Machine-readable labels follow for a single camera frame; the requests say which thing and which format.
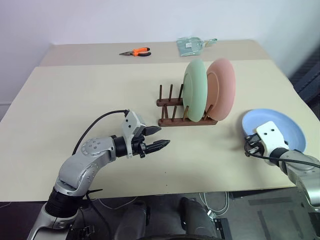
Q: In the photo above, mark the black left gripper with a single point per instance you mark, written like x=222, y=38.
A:
x=138, y=145

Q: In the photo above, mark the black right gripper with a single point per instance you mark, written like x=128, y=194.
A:
x=253, y=147

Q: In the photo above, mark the blue plate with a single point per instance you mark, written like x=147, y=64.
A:
x=265, y=116

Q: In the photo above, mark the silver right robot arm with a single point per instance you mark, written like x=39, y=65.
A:
x=300, y=172

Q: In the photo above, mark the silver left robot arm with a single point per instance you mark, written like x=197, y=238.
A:
x=80, y=170

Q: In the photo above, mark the wooden dish rack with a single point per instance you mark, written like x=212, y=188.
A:
x=175, y=122

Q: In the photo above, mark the pink plate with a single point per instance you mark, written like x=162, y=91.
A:
x=225, y=87

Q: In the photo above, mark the green plate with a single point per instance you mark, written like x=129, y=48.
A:
x=195, y=90

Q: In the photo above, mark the dark grey chair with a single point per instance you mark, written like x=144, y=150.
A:
x=308, y=77

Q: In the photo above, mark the dark rounded shape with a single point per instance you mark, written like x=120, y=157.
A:
x=197, y=217

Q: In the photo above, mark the light green packaged dustpan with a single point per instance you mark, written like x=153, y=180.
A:
x=188, y=46

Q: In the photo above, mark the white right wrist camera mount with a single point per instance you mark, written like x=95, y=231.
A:
x=271, y=136

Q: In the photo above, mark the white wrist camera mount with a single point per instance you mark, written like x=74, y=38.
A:
x=271, y=136
x=130, y=123

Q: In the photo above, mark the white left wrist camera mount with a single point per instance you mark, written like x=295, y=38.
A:
x=130, y=123

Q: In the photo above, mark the black metal bracket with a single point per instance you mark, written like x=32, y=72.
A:
x=221, y=226

